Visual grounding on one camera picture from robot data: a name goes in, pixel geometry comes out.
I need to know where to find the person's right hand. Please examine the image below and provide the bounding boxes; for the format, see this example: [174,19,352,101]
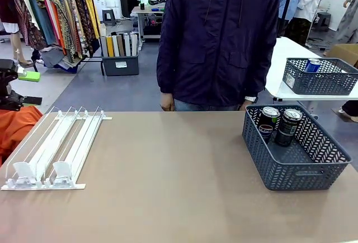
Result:
[160,91,176,112]

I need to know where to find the person's left hand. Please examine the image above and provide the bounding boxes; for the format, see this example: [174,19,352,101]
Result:
[240,100,257,112]

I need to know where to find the black Pepsi can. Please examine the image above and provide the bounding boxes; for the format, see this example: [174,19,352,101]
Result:
[274,108,304,148]
[257,106,281,144]

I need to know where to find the dark grey plastic basket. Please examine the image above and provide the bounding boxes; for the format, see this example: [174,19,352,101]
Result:
[282,57,358,96]
[242,104,352,192]

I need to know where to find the person's left forearm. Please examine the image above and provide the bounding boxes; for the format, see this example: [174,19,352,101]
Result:
[250,44,281,100]

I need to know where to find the person's right forearm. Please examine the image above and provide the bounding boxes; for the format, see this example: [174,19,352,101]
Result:
[156,44,181,95]

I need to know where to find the white can dispenser rack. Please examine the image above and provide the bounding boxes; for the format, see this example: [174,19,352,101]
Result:
[0,105,113,191]

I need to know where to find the white background table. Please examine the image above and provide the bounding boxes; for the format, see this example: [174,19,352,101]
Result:
[265,36,358,100]

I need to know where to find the grey storage bin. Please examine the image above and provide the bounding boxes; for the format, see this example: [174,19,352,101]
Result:
[101,54,140,77]

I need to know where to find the cream roll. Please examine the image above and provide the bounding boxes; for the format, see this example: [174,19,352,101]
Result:
[130,32,139,57]

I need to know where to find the person in navy jacket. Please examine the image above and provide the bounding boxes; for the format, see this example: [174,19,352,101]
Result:
[156,0,281,112]

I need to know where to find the white roll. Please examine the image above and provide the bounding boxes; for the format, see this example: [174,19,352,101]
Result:
[124,32,131,57]
[111,34,120,58]

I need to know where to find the brown roll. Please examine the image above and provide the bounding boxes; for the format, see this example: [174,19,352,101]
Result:
[116,34,125,57]

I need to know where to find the yellow roll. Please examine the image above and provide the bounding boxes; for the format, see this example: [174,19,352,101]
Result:
[106,35,115,58]

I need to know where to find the dark patterned skirt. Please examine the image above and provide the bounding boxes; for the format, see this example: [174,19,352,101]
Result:
[285,17,313,45]

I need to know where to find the background workbench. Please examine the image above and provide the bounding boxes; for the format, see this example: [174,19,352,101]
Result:
[130,4,166,43]

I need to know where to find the dark plastic stool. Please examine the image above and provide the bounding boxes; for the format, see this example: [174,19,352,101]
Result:
[317,12,332,33]
[102,9,117,27]

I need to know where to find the bystander leg with shoe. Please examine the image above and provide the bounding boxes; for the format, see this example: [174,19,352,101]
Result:
[338,100,358,123]

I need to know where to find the cardboard box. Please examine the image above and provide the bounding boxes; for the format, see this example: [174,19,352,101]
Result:
[326,43,358,67]

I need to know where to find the yellow hanging garment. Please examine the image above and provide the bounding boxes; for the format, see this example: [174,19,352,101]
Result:
[78,0,101,40]

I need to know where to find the grey cloth pile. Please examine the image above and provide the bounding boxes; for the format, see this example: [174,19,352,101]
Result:
[40,46,68,69]

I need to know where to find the orange hanging garment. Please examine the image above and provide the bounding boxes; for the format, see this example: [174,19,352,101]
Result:
[51,7,68,56]

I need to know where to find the black flat object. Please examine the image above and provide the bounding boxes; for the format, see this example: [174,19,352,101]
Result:
[22,96,44,107]

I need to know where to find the green block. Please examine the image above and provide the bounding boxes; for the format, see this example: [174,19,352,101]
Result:
[18,71,41,83]

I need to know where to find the orange cloth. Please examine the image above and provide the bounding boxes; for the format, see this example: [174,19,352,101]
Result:
[0,105,44,167]

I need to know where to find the brown patterned hanging garment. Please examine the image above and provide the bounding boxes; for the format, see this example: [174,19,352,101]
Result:
[13,0,47,50]

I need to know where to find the mannequin legs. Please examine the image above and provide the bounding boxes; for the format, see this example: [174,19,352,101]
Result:
[11,31,33,66]

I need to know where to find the black device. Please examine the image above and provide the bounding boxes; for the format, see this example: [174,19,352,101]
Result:
[0,59,16,100]

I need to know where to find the white skirt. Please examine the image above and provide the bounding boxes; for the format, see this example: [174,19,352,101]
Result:
[2,21,21,35]

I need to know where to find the black clothes rack frame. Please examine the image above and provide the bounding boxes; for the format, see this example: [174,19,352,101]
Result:
[81,0,106,76]

